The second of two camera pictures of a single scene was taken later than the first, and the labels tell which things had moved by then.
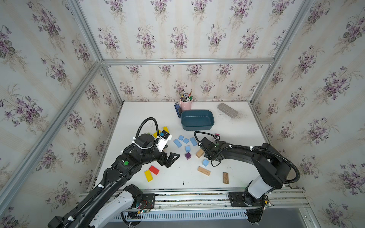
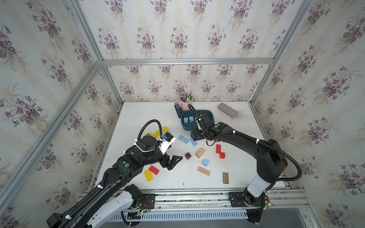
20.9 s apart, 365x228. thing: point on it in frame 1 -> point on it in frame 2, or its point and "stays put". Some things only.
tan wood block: (199, 153) stays put
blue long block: (193, 141) stays put
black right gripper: (206, 155) -> (195, 134)
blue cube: (205, 162) stays put
